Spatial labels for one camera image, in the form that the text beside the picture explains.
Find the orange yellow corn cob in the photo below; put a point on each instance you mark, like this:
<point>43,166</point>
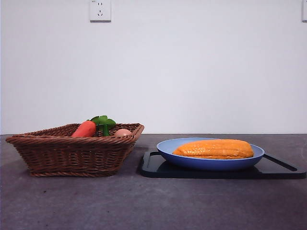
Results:
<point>213,149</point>

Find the blue round plate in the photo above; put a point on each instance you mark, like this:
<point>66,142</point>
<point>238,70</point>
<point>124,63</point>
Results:
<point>211,164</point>

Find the brown wicker basket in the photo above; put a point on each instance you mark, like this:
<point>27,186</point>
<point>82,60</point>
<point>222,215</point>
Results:
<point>72,155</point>

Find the brown egg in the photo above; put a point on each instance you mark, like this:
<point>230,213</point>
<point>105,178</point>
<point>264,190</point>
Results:
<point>122,132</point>

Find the black rectangular tray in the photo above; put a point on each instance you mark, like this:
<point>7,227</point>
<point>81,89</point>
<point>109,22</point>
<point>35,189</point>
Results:
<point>153,171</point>

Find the orange toy carrot green leaves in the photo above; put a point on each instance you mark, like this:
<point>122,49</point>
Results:
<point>84,129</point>

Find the white wall power socket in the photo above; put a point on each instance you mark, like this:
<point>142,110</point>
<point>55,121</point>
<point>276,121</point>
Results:
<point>100,10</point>

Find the white wall switch plate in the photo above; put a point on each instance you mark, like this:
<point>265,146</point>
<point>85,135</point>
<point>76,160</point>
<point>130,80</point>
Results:
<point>304,10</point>

